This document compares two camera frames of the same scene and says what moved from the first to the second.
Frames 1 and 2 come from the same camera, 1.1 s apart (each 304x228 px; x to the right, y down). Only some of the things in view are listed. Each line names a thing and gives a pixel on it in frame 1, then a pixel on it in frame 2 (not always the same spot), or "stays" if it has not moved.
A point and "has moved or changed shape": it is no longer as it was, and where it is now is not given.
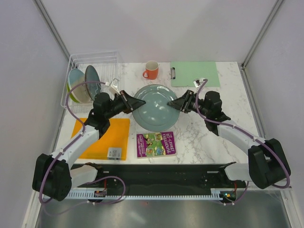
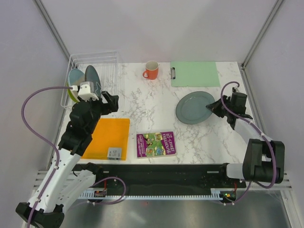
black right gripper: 183,103 to 214,107
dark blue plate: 92,89 stays
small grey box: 114,153 stays
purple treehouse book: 156,144 stays
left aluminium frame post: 53,27 stays
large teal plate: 156,115 has moved or changed shape
